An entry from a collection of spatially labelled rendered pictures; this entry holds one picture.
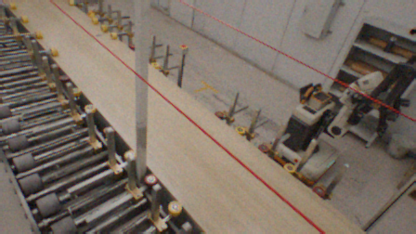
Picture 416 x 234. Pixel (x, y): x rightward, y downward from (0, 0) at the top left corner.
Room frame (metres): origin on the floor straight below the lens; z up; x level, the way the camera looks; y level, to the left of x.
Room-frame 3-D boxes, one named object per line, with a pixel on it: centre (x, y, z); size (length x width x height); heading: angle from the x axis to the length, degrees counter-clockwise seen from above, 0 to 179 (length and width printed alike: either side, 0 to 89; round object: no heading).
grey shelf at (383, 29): (3.47, -2.09, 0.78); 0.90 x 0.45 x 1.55; 51
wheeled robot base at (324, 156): (2.47, -1.21, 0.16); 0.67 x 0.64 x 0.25; 50
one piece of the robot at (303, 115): (2.53, -1.14, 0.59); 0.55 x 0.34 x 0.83; 140
